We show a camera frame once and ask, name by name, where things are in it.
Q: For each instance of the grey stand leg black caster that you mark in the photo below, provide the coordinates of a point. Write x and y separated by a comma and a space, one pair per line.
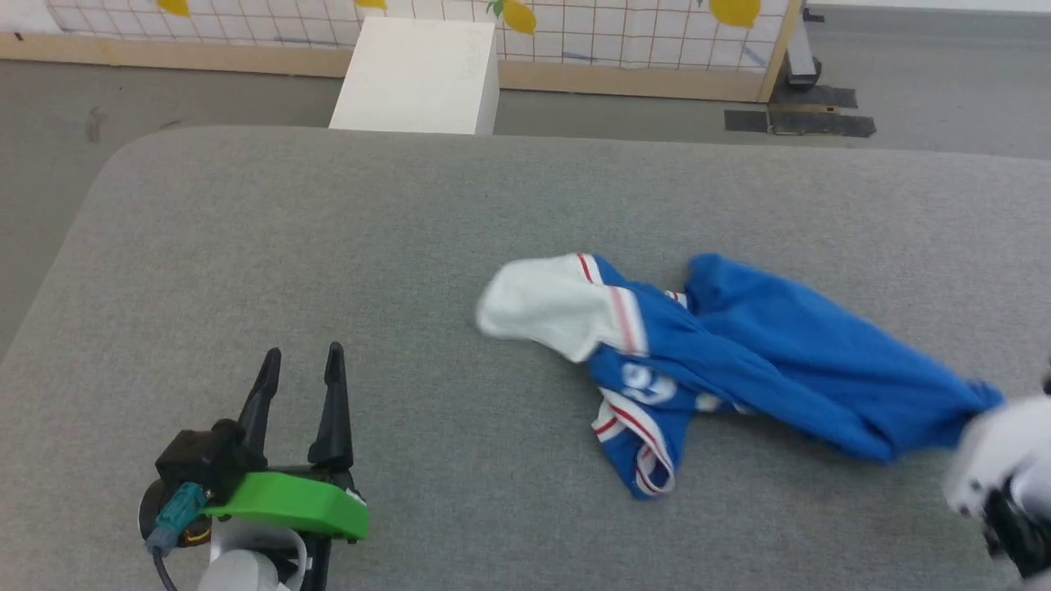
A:
802, 61

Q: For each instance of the lemon print wood-framed partition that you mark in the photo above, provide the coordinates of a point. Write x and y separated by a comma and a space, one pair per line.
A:
624, 49

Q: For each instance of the white rectangular box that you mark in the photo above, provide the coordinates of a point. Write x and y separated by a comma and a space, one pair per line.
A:
419, 78

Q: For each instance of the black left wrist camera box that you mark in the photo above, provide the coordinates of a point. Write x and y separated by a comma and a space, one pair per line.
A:
197, 460

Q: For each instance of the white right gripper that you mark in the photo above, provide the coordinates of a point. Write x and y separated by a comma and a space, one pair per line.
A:
1006, 447

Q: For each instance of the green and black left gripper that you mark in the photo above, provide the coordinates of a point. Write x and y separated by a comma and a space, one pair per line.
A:
287, 502

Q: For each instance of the grey felt table cover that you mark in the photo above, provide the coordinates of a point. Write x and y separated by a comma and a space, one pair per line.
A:
328, 263

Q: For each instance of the small black floor tape patch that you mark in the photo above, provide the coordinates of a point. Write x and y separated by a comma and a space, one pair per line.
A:
813, 97

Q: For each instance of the blue white red-striped jersey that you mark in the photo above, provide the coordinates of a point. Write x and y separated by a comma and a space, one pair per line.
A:
764, 361

